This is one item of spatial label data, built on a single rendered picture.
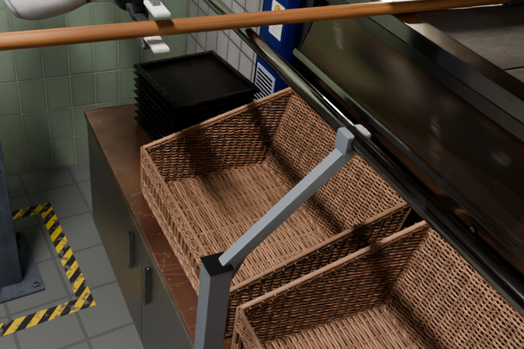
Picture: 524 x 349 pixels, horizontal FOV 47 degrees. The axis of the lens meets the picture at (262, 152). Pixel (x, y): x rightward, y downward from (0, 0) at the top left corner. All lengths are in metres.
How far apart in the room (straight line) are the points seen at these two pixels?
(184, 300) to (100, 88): 1.38
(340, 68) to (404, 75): 0.22
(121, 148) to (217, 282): 0.96
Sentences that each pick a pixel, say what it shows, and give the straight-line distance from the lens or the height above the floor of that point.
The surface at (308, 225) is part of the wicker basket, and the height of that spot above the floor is 0.59.
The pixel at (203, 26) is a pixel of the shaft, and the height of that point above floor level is 1.19.
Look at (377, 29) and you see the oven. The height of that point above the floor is 1.13.
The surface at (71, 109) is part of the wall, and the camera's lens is 2.64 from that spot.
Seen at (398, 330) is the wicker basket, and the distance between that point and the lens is 1.46.
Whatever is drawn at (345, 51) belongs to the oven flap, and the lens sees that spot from 1.59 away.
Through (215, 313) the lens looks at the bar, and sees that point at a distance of 1.06.
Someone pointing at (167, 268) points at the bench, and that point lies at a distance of 1.50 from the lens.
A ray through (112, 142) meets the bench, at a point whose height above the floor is 0.58.
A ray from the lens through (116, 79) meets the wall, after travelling 2.62.
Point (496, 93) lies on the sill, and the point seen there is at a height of 1.16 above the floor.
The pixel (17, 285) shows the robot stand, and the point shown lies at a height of 0.01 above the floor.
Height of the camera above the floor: 1.66
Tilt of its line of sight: 35 degrees down
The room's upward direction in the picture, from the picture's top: 8 degrees clockwise
